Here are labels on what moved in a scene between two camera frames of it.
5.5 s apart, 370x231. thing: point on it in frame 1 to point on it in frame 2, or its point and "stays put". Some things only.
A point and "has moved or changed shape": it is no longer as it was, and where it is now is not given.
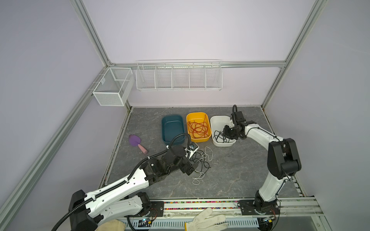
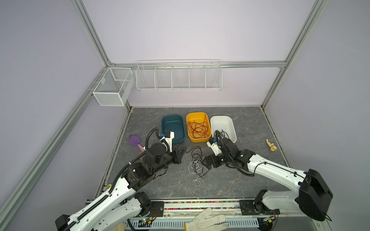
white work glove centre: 200,223 stays put
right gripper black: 226,128 to 213,158
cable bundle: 204,157 has moved or changed shape
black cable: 221,135 stays put
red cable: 199,129 stays put
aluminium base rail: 289,207 stays put
